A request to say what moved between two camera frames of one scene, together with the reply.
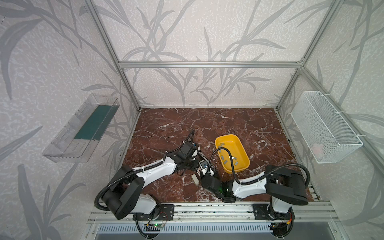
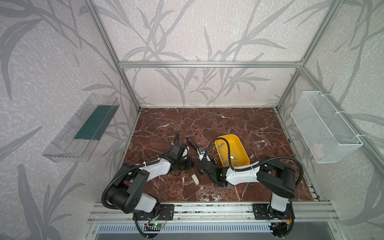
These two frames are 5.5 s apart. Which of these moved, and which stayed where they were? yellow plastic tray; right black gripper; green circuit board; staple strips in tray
Moved: right black gripper
Stayed: staple strips in tray; green circuit board; yellow plastic tray
